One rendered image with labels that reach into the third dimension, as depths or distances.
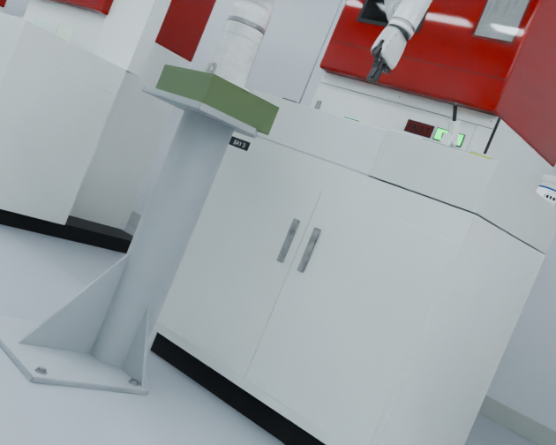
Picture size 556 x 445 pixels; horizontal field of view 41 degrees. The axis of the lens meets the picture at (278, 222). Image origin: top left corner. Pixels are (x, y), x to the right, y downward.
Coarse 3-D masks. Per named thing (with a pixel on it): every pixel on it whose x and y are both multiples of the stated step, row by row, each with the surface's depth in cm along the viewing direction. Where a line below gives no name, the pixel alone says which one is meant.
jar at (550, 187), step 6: (546, 174) 237; (546, 180) 237; (552, 180) 236; (540, 186) 238; (546, 186) 236; (552, 186) 236; (540, 192) 237; (546, 192) 236; (552, 192) 236; (546, 198) 236; (552, 198) 236; (552, 204) 236
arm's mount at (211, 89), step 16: (160, 80) 220; (176, 80) 214; (192, 80) 208; (208, 80) 203; (224, 80) 205; (192, 96) 206; (208, 96) 203; (224, 96) 206; (240, 96) 210; (256, 96) 213; (224, 112) 208; (240, 112) 211; (256, 112) 215; (272, 112) 218; (256, 128) 216
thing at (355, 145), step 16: (272, 96) 241; (288, 112) 236; (304, 112) 232; (320, 112) 228; (272, 128) 238; (288, 128) 234; (304, 128) 230; (320, 128) 227; (336, 128) 223; (352, 128) 220; (368, 128) 216; (288, 144) 233; (304, 144) 229; (320, 144) 225; (336, 144) 222; (352, 144) 219; (368, 144) 215; (336, 160) 221; (352, 160) 217; (368, 160) 214
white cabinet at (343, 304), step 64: (256, 192) 236; (320, 192) 221; (384, 192) 209; (192, 256) 246; (256, 256) 231; (320, 256) 217; (384, 256) 204; (448, 256) 193; (512, 256) 220; (192, 320) 241; (256, 320) 225; (320, 320) 212; (384, 320) 200; (448, 320) 201; (512, 320) 238; (256, 384) 220; (320, 384) 208; (384, 384) 196; (448, 384) 216
